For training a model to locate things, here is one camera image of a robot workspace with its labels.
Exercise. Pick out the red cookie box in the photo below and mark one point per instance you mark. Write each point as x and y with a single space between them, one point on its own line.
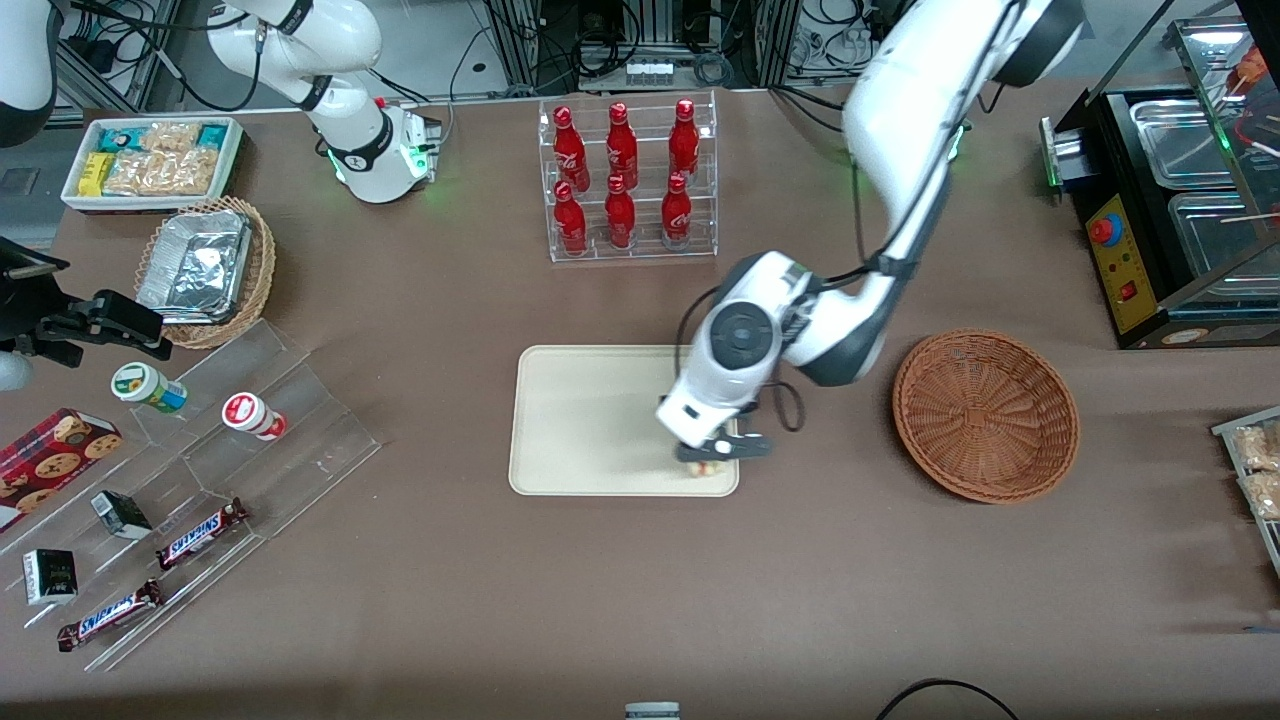
50 460

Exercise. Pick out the black food warmer appliance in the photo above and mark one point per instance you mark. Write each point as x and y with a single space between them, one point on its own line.
1130 290

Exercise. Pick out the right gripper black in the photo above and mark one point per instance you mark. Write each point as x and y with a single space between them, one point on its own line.
30 300

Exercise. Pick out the green label yogurt cup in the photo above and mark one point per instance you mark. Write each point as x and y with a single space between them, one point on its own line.
148 387

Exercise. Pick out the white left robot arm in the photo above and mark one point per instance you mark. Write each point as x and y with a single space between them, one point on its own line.
900 130

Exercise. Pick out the stainless steel pan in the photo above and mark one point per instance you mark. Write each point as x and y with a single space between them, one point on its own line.
1175 140
1210 240

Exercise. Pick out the yellow snack packet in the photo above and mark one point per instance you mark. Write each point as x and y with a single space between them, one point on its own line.
95 175

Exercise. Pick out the white rectangular snack bin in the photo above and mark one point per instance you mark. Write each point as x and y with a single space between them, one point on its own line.
232 160

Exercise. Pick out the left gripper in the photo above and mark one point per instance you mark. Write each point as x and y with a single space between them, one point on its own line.
748 407

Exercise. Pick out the small black white box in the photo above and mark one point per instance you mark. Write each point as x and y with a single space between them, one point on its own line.
120 514
50 577

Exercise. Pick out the clear acrylic bottle rack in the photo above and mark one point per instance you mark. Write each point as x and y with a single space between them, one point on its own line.
640 255

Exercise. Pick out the beige rectangular tray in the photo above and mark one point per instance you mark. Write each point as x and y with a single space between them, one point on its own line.
590 420

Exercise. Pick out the red label yogurt cup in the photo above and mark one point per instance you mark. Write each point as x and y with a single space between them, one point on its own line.
253 415

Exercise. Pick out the aluminium foil container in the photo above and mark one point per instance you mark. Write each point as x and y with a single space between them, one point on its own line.
195 268

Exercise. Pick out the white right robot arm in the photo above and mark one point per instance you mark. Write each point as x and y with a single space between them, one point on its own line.
340 40

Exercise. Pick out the brown snickers bar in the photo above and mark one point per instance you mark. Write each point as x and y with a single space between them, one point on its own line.
108 615
200 533

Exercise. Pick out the brown round wicker basket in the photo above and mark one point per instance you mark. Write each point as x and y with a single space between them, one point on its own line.
985 415

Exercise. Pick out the grey metal snack tray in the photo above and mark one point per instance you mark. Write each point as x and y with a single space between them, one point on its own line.
1225 425

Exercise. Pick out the white power strip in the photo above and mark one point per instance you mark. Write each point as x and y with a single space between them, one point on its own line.
648 72

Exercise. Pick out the clear rice cracker packet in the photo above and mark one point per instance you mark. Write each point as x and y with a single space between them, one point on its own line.
135 173
190 172
170 136

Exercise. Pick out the teal snack packet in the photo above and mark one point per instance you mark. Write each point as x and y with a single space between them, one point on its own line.
213 135
120 138

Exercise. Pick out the red cola bottle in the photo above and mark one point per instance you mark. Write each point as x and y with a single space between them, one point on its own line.
570 222
570 150
621 150
677 215
684 145
619 218

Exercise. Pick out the light tan wicker basket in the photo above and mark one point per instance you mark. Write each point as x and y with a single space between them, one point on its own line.
258 275

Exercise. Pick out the clear acrylic stepped shelf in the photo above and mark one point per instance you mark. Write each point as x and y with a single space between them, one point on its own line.
300 450

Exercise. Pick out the triangular sandwich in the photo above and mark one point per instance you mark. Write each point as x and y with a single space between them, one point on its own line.
705 469

